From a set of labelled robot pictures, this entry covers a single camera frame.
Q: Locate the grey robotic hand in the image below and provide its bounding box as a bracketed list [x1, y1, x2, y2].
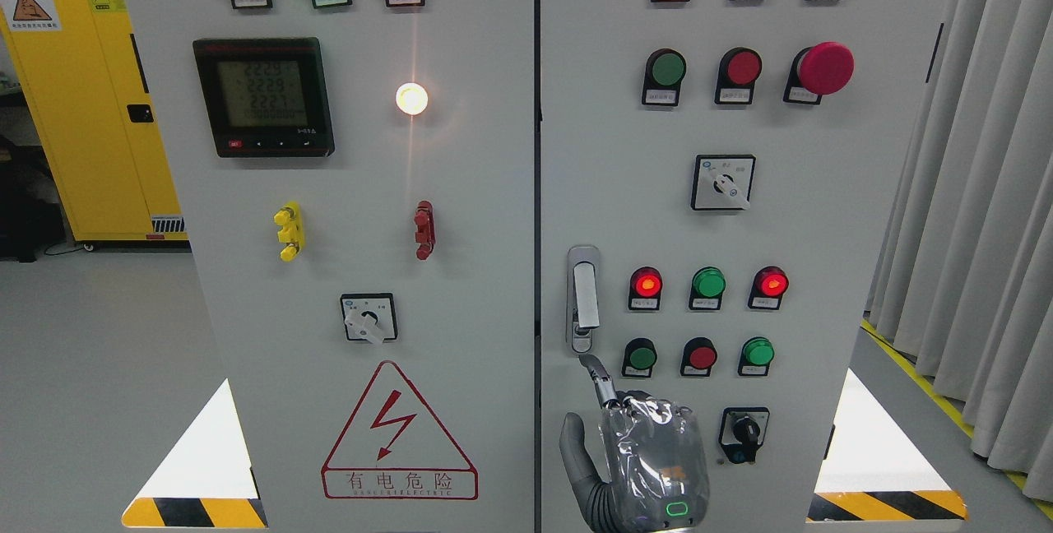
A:
[559, 355, 710, 532]

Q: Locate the silver door handle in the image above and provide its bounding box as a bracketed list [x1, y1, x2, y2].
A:
[565, 245, 601, 355]

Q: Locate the right cabinet door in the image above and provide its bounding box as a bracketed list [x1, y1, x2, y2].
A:
[539, 0, 945, 532]

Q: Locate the cabinet door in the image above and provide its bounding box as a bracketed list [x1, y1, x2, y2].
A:
[539, 0, 945, 532]
[128, 0, 536, 532]

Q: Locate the left cabinet door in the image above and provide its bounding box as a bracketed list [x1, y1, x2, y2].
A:
[128, 0, 536, 532]

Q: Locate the green push button lower left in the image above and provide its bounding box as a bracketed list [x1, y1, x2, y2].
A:
[621, 337, 657, 378]

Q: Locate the green push button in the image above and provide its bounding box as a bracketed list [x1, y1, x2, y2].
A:
[642, 47, 687, 107]
[737, 336, 775, 377]
[621, 337, 657, 378]

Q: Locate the red push button lower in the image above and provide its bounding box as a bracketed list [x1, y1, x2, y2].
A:
[680, 337, 718, 377]

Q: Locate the red push button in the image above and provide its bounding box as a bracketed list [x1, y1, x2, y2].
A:
[714, 47, 763, 105]
[680, 337, 718, 377]

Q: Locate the green push button lower right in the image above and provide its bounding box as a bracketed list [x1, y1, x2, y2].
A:
[737, 336, 775, 377]

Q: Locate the red lit light middle left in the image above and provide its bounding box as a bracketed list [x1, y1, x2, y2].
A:
[627, 267, 663, 312]

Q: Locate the red lit light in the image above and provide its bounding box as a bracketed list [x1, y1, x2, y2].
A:
[748, 267, 789, 311]
[627, 267, 663, 312]

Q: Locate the green light middle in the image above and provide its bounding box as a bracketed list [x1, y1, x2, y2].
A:
[689, 267, 727, 311]

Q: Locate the red lit light middle right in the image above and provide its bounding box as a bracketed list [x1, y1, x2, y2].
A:
[748, 267, 789, 311]

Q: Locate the red electric hazard sign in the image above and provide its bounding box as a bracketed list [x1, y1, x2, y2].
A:
[321, 360, 479, 500]

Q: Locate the red terminal connector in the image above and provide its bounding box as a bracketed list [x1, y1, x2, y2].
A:
[413, 201, 436, 261]

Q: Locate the grey curtain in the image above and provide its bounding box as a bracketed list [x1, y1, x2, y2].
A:
[870, 0, 1052, 502]

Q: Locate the green push button upper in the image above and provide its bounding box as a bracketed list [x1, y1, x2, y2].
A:
[642, 47, 687, 107]

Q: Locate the red push button upper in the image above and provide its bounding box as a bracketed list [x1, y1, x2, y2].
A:
[714, 47, 763, 105]

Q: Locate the red emergency stop button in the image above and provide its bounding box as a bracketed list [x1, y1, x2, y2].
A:
[782, 41, 855, 105]

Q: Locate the white lit indicator light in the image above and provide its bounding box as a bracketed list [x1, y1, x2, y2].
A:
[395, 82, 429, 116]

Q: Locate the yellow terminal connector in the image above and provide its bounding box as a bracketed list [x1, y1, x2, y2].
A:
[273, 201, 304, 262]

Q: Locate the digital power meter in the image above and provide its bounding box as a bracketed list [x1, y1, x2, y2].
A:
[194, 37, 335, 158]

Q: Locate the yellow safety cabinet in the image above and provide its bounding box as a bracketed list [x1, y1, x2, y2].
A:
[2, 0, 187, 243]

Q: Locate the black key selector switch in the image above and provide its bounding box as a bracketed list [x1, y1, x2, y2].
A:
[718, 406, 770, 463]

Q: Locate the upper right rotary switch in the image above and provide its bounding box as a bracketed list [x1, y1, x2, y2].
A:
[689, 155, 756, 211]

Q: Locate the left door rotary switch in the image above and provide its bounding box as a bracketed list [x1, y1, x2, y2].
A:
[340, 293, 398, 346]

